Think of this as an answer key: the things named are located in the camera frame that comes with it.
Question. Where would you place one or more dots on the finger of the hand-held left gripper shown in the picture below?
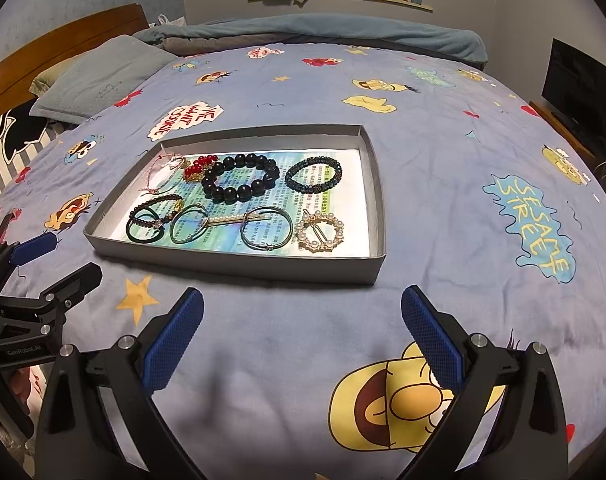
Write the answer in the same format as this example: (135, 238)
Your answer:
(33, 248)
(80, 280)

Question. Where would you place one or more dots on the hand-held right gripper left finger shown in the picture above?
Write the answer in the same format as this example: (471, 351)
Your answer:
(175, 345)

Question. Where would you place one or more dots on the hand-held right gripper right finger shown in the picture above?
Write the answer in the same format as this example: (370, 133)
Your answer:
(433, 342)

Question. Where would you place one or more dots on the shallow grey cardboard box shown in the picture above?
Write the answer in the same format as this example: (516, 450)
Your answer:
(233, 267)

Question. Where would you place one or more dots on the silver hoop bangle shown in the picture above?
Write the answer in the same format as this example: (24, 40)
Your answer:
(175, 220)
(288, 227)

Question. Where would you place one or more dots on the pearl bar hair clip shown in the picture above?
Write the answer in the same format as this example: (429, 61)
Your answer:
(228, 220)

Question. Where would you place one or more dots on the red bead gold charm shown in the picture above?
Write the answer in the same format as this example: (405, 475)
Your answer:
(199, 169)

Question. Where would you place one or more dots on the round pearl hair clip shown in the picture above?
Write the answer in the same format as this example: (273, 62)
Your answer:
(303, 235)

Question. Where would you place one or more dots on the striped black-white print pillow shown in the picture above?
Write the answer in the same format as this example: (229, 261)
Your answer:
(18, 140)

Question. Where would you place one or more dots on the blue-green printed paper sheet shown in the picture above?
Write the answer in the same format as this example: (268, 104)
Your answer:
(355, 200)

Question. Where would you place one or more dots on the grey-green pillow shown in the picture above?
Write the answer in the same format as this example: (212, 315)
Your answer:
(103, 80)

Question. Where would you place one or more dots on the wooden headboard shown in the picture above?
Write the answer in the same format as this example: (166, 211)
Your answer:
(58, 35)

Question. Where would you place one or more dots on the wooden screen stand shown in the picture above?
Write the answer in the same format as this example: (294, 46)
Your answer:
(558, 125)

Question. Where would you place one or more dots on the grey blanket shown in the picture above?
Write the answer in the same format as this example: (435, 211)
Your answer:
(208, 45)

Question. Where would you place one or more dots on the white plastic bag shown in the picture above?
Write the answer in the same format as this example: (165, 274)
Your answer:
(172, 20)

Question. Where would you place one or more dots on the cartoon printed blue bedsheet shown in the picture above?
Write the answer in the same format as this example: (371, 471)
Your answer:
(293, 90)

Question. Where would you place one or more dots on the black flat screen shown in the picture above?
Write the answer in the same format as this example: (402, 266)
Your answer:
(583, 95)

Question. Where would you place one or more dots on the blue blanket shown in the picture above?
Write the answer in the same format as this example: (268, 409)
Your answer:
(383, 30)

